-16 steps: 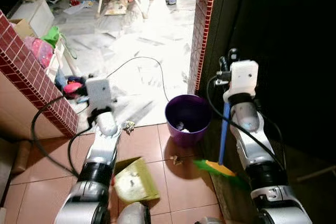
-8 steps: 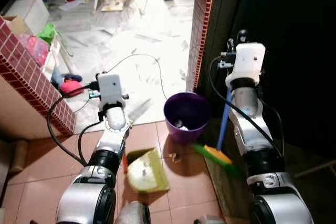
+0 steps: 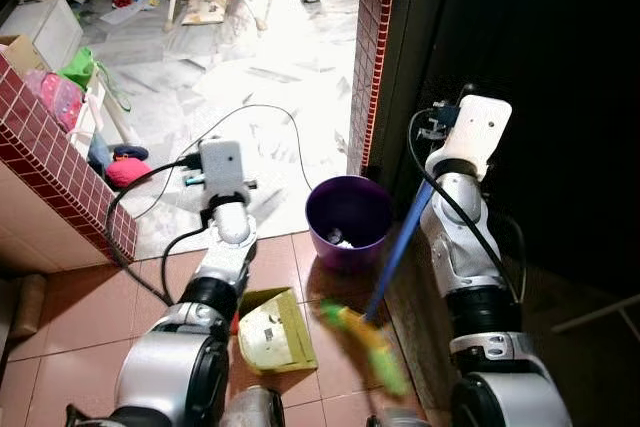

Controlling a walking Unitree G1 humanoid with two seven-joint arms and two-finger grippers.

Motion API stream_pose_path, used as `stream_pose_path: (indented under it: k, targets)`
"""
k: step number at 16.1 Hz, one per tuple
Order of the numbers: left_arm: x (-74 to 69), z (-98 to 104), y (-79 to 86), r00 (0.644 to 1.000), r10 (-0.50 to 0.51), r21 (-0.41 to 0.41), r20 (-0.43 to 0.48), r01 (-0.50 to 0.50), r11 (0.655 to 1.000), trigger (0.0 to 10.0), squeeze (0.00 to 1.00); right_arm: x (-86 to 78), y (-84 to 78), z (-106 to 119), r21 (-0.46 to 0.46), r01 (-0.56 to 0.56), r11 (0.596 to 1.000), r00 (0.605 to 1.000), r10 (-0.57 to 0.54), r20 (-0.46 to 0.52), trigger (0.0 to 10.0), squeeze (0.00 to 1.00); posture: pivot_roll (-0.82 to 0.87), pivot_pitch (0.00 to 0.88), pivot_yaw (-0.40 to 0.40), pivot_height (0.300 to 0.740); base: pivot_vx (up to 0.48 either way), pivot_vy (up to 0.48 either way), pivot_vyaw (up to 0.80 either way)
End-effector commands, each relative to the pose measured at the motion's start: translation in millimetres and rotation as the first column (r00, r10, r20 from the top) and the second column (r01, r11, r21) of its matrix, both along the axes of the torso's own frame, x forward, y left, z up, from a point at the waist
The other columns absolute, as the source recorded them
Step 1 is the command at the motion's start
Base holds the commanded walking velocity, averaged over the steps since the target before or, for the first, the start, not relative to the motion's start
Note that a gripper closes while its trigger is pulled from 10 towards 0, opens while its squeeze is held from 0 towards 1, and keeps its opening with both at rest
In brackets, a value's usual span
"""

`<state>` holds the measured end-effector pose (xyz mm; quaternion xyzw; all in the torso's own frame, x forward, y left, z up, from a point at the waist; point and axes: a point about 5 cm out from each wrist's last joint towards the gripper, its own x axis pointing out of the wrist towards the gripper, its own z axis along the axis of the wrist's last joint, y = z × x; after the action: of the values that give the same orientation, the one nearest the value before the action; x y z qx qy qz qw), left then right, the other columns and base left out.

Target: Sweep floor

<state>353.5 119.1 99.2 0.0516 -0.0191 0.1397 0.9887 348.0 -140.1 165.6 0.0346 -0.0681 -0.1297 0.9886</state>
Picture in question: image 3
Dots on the silver robot left leg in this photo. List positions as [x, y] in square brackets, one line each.
[252, 409]

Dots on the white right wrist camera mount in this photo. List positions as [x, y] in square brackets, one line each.
[478, 132]

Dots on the brown cardboard tube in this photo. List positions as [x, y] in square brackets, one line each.
[28, 304]

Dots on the silver robot right leg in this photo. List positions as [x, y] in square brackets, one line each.
[400, 419]

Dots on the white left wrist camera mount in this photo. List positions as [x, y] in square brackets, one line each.
[224, 165]

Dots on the white storage box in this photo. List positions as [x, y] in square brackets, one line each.
[45, 27]

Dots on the white crumpled paper trash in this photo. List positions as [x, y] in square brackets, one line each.
[343, 240]

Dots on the white small rack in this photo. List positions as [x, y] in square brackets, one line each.
[90, 119]

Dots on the purple plastic bucket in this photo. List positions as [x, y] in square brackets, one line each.
[325, 237]

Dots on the white thin bar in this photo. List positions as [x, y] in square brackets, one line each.
[595, 315]

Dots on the white paper sheet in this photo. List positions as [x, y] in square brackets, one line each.
[125, 14]

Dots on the pink plastic bag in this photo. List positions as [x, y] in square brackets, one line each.
[58, 97]

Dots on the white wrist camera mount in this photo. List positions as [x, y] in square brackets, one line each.
[478, 132]
[224, 165]

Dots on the silver robot leg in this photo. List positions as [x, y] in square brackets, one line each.
[252, 409]
[400, 419]

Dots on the brown cardboard box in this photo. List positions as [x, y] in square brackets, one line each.
[18, 50]

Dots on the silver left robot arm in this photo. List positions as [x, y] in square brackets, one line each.
[225, 257]

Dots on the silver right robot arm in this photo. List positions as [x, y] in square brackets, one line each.
[460, 237]

